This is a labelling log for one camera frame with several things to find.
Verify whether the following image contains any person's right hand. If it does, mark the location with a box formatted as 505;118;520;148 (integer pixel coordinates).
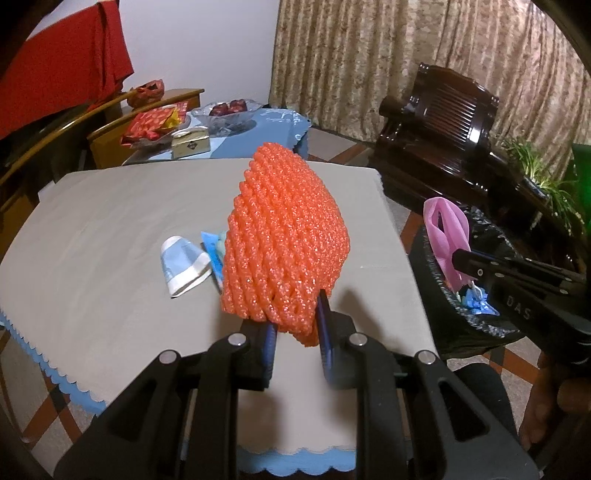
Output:
526;357;575;455

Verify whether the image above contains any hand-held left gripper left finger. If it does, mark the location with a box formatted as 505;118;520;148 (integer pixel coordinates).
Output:
53;318;280;480

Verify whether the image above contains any trash bin with black bag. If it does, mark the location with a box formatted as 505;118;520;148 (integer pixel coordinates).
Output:
406;208;583;358

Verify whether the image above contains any small cream box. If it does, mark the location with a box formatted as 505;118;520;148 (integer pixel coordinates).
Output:
171;128;209;161

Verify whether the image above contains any beige patterned curtain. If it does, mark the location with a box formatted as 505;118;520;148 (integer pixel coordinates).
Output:
268;0;591;153

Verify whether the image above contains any glass fruit bowl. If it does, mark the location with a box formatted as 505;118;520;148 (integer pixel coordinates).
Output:
191;99;265;137

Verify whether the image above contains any dark wooden armchair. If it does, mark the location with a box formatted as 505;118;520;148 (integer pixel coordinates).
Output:
369;62;550;227

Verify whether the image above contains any red gift packet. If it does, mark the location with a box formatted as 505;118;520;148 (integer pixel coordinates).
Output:
121;102;188;147

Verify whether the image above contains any blue candy wrapper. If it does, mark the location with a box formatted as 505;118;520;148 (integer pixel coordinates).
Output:
200;230;229;291
457;286;499;317

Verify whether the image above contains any orange foam fruit net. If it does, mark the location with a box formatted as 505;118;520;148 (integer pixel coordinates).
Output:
219;143;352;348

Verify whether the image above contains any beige tablecloth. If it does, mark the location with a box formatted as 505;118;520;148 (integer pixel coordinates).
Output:
0;154;439;476

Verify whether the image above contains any red cloth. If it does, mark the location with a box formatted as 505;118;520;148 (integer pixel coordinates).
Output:
0;0;136;139

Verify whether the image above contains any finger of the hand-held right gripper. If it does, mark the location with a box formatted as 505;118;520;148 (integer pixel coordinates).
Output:
451;248;587;296

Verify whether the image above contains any red woven basket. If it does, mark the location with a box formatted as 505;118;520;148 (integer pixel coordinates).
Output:
127;79;165;108

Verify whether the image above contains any white light-blue wrapper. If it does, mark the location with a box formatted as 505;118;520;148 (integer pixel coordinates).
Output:
161;235;213;298

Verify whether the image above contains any pink foam wrapper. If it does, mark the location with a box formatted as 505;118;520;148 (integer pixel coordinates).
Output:
423;197;472;289

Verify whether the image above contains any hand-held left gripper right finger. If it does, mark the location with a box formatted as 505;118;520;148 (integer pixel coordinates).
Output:
318;288;541;480

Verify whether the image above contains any green potted plant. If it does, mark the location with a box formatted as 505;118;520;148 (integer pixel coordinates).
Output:
501;136;585;232

